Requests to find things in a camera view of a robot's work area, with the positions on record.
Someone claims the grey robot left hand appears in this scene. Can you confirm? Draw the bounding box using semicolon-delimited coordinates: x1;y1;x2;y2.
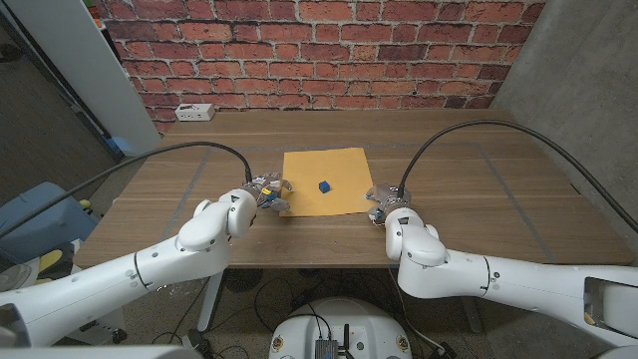
242;172;294;213

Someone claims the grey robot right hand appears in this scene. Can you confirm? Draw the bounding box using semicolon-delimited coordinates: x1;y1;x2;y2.
365;181;413;225

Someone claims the orange felt sheet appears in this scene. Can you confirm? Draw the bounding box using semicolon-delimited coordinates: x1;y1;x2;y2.
278;147;375;218

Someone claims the black round floor object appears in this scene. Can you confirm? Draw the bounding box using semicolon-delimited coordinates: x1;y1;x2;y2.
223;268;264;293

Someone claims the white power strip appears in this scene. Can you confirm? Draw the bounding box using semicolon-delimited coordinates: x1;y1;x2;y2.
173;103;216;123

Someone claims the white table leg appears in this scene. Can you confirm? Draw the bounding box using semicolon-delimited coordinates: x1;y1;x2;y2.
196;271;225;333

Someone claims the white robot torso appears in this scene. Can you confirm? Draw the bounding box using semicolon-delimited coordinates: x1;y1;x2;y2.
267;296;414;359

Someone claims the red brick printed backdrop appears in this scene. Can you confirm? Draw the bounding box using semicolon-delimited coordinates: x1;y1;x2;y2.
93;0;547;136

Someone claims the grey table leg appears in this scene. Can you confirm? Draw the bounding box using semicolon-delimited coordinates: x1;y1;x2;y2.
456;297;484;334

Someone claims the grey box on torso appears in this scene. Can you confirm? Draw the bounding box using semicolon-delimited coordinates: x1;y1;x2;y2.
314;338;340;359

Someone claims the white partition panel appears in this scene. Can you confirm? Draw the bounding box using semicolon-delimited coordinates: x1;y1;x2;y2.
3;0;161;159

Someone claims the yellow and black shoe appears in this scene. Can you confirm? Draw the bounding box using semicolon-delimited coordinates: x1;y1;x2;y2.
34;241;76;281

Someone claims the blue plastic bin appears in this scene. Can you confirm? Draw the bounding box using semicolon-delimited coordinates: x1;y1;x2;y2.
0;180;100;265

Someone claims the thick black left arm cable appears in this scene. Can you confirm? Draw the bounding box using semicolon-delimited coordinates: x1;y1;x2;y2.
0;141;254;239

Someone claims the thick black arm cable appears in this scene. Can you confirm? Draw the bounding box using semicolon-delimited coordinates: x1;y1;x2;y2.
396;119;638;234
0;141;254;239

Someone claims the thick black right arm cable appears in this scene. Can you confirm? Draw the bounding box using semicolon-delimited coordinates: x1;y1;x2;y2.
396;119;638;234

